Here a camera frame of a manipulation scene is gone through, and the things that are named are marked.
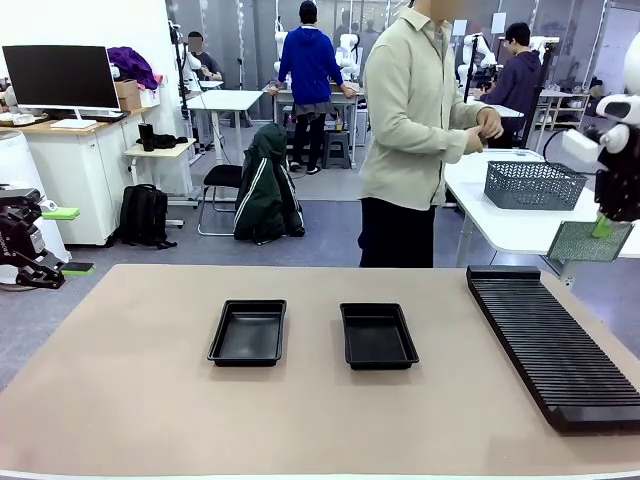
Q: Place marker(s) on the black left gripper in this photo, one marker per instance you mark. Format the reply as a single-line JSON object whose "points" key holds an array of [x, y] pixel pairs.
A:
{"points": [[20, 240]]}

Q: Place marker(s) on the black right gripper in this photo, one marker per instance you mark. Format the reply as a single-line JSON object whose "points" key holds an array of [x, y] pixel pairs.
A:
{"points": [[620, 185]]}

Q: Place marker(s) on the green circuit board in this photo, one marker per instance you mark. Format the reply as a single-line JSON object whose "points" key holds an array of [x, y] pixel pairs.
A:
{"points": [[575, 245]]}

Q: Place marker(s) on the black ESD tray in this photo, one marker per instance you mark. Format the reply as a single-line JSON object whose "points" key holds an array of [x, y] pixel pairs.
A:
{"points": [[250, 340], [377, 340]]}

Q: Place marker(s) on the beige-sleeved right forearm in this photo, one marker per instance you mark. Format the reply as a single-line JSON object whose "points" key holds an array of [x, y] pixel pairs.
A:
{"points": [[450, 145]]}

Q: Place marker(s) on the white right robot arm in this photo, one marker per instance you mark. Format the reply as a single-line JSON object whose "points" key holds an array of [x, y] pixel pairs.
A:
{"points": [[630, 65]]}

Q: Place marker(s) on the beige-sleeved left forearm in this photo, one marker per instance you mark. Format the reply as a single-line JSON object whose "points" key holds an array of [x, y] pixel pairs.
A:
{"points": [[465, 111]]}

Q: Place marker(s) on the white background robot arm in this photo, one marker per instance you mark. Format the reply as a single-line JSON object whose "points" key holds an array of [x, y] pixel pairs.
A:
{"points": [[189, 70], [346, 50], [472, 50], [281, 40]]}

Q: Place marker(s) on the person's left hand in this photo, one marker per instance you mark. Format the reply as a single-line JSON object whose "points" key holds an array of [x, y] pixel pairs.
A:
{"points": [[491, 123]]}

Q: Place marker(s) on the person's right hand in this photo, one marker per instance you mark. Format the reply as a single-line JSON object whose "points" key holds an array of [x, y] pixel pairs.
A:
{"points": [[474, 142]]}

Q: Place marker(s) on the white cabinet with wooden top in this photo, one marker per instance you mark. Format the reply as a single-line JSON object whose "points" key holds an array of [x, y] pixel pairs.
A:
{"points": [[85, 175]]}

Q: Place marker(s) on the black backpack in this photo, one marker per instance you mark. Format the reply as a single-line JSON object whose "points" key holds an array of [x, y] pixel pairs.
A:
{"points": [[145, 215]]}

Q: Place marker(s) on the grey mesh basket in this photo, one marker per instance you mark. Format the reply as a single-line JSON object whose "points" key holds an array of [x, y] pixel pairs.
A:
{"points": [[530, 185]]}

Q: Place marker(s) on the large white side table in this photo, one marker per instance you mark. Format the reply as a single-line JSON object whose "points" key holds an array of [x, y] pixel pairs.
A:
{"points": [[500, 225]]}

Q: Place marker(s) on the white keyboard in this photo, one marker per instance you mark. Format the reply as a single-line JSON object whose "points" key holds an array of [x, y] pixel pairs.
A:
{"points": [[72, 124]]}

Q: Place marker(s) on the white storage shelf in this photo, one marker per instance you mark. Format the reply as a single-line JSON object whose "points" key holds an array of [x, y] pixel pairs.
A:
{"points": [[570, 105]]}

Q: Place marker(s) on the small wooden-top side table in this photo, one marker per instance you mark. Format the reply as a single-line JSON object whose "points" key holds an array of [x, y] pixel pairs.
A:
{"points": [[160, 150]]}

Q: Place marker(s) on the black tumbler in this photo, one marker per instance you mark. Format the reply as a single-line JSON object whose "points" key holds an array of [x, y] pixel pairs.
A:
{"points": [[146, 137]]}

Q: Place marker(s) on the black slotted board rack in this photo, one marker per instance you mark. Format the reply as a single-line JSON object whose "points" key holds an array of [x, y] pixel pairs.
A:
{"points": [[550, 350]]}

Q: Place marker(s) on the black cloth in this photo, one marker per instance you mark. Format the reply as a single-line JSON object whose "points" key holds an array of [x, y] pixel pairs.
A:
{"points": [[167, 141]]}

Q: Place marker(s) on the white background table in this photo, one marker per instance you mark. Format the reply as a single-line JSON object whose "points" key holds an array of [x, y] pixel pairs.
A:
{"points": [[225, 98], [510, 114]]}

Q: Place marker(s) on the cardboard box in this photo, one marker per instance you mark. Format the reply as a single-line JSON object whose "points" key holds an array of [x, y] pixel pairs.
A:
{"points": [[127, 97]]}

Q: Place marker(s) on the black chair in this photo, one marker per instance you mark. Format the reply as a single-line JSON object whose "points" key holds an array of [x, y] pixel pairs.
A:
{"points": [[222, 175]]}

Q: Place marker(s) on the black computer monitor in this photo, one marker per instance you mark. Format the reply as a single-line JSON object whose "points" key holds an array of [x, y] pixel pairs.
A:
{"points": [[60, 75]]}

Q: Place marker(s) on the person in purple hoodie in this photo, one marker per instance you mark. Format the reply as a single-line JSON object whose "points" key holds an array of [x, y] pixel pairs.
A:
{"points": [[520, 75]]}

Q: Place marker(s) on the purple cloth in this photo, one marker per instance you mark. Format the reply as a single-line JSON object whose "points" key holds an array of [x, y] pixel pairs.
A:
{"points": [[132, 65]]}

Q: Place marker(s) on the black tripod stand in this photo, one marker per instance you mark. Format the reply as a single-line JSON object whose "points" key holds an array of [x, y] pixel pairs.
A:
{"points": [[470, 85], [181, 85]]}

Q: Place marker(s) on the dark green striped jacket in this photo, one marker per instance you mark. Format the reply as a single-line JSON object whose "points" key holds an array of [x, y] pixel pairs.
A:
{"points": [[265, 190]]}

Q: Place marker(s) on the person in beige shirt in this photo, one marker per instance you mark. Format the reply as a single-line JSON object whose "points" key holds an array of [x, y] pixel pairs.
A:
{"points": [[405, 125]]}

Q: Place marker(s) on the seated person in dark shirt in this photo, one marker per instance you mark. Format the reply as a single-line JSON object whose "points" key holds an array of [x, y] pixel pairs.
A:
{"points": [[207, 65]]}

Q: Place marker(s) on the white paper sign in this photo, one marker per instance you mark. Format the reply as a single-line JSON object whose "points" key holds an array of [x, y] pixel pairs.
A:
{"points": [[499, 22]]}

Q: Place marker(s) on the grey step stool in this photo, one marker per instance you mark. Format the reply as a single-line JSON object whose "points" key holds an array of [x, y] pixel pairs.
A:
{"points": [[337, 147]]}

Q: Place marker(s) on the wooden-top background table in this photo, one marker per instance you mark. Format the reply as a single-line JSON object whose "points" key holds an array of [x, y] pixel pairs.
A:
{"points": [[352, 100]]}

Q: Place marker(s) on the person in blue hoodie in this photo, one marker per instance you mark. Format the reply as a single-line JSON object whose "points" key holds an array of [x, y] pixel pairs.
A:
{"points": [[307, 65]]}

